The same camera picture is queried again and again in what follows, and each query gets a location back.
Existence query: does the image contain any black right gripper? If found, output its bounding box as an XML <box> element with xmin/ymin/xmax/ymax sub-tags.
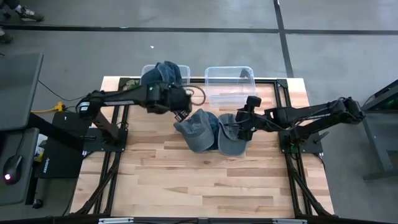
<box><xmin>235</xmin><ymin>95</ymin><xmax>262</xmax><ymax>142</ymax></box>

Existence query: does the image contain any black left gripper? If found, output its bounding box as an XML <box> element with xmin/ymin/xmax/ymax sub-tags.
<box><xmin>166</xmin><ymin>85</ymin><xmax>193</xmax><ymax>123</ymax></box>

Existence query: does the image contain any grey baseball cap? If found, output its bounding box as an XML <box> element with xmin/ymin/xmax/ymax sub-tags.
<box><xmin>173</xmin><ymin>108</ymin><xmax>216</xmax><ymax>154</ymax></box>

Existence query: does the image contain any grey-blue baseball cap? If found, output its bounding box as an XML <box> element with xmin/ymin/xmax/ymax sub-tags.
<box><xmin>216</xmin><ymin>113</ymin><xmax>249</xmax><ymax>157</ymax></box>

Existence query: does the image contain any dark blue baseball cap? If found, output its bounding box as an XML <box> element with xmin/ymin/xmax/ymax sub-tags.
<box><xmin>205</xmin><ymin>111</ymin><xmax>220</xmax><ymax>152</ymax></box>

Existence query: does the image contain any clear plastic bin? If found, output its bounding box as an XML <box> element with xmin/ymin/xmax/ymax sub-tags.
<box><xmin>140</xmin><ymin>63</ymin><xmax>192</xmax><ymax>88</ymax></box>
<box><xmin>204</xmin><ymin>65</ymin><xmax>257</xmax><ymax>108</ymax></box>

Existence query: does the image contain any blue denim baseball cap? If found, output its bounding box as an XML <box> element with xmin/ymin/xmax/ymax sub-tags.
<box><xmin>155</xmin><ymin>60</ymin><xmax>183</xmax><ymax>85</ymax></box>

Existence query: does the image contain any dark teal baseball cap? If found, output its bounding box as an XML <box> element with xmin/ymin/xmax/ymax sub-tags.
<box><xmin>141</xmin><ymin>67</ymin><xmax>161</xmax><ymax>86</ymax></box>

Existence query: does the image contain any small potted succulent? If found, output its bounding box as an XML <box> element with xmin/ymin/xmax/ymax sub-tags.
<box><xmin>124</xmin><ymin>79</ymin><xmax>141</xmax><ymax>91</ymax></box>

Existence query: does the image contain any black diagonal bar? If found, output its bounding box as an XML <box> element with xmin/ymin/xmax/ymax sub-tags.
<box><xmin>29</xmin><ymin>112</ymin><xmax>86</xmax><ymax>152</ymax></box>

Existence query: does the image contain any black control box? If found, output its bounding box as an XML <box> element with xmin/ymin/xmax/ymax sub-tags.
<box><xmin>34</xmin><ymin>111</ymin><xmax>91</xmax><ymax>179</ymax></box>

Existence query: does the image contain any grey metal table stand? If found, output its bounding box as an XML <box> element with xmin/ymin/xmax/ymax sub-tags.
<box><xmin>362</xmin><ymin>79</ymin><xmax>398</xmax><ymax>181</ymax></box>

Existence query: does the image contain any white yellow packet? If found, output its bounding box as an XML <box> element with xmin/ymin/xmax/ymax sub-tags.
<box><xmin>33</xmin><ymin>133</ymin><xmax>46</xmax><ymax>162</ymax></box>

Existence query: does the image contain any dark grey flat panel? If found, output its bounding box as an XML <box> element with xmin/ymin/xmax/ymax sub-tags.
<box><xmin>0</xmin><ymin>52</ymin><xmax>44</xmax><ymax>131</ymax></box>

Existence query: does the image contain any black computer mouse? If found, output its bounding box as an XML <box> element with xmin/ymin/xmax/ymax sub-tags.
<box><xmin>2</xmin><ymin>154</ymin><xmax>24</xmax><ymax>186</ymax></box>

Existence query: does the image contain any grey desk pad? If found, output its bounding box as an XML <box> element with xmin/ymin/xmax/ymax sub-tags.
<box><xmin>0</xmin><ymin>127</ymin><xmax>40</xmax><ymax>207</ymax></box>

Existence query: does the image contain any person's shoe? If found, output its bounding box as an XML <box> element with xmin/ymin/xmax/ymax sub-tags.
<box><xmin>0</xmin><ymin>27</ymin><xmax>15</xmax><ymax>44</ymax></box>
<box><xmin>14</xmin><ymin>5</ymin><xmax>44</xmax><ymax>23</ymax></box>

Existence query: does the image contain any person's leg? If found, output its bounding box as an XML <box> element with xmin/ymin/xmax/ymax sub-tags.
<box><xmin>0</xmin><ymin>0</ymin><xmax>21</xmax><ymax>10</ymax></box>

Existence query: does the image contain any black aluminium table frame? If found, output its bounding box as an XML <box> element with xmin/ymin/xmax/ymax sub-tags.
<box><xmin>70</xmin><ymin>76</ymin><xmax>335</xmax><ymax>218</ymax></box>

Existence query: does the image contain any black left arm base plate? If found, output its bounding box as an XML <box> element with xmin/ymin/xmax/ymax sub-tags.
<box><xmin>82</xmin><ymin>127</ymin><xmax>129</xmax><ymax>153</ymax></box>

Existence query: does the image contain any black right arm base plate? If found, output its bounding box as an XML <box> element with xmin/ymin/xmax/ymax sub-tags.
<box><xmin>278</xmin><ymin>129</ymin><xmax>324</xmax><ymax>154</ymax></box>

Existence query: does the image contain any silver metal bracket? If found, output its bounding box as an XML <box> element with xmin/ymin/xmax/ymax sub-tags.
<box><xmin>272</xmin><ymin>218</ymin><xmax>307</xmax><ymax>224</ymax></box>
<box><xmin>98</xmin><ymin>217</ymin><xmax>134</xmax><ymax>224</ymax></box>

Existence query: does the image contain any yellow cable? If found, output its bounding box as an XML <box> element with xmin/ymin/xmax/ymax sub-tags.
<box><xmin>30</xmin><ymin>101</ymin><xmax>66</xmax><ymax>114</ymax></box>

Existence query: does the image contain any black floor cable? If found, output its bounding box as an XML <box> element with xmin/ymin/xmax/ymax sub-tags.
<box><xmin>37</xmin><ymin>79</ymin><xmax>86</xmax><ymax>102</ymax></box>

